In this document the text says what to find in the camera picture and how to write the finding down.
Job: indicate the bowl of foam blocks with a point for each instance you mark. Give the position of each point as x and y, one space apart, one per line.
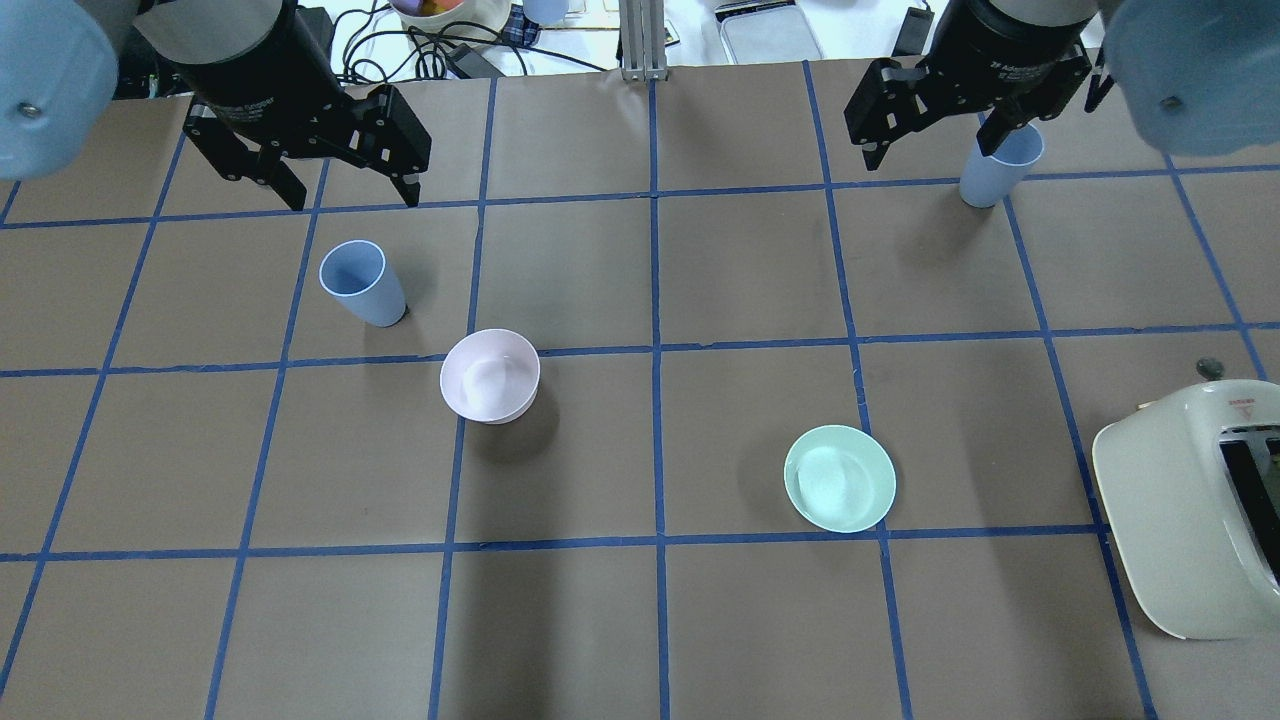
469 19

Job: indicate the light blue cup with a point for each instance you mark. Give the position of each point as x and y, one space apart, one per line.
987 179

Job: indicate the grey tray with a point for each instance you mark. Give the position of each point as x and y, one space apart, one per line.
763 32

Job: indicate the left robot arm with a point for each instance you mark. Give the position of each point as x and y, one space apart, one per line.
59 69

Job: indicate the black power adapter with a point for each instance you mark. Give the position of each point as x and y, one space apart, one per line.
915 29

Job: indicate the green bowl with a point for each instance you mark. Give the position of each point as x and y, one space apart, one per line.
840 479

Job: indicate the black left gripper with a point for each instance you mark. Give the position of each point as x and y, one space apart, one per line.
262 82

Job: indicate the aluminium frame post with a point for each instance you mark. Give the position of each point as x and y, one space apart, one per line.
643 41

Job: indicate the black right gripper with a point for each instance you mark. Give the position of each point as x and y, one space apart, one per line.
1003 48

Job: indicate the cream toaster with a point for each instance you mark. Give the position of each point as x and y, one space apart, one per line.
1189 485

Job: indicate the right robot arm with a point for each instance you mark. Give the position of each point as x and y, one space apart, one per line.
1199 78

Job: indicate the pink bowl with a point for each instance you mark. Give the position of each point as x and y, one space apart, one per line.
491 376

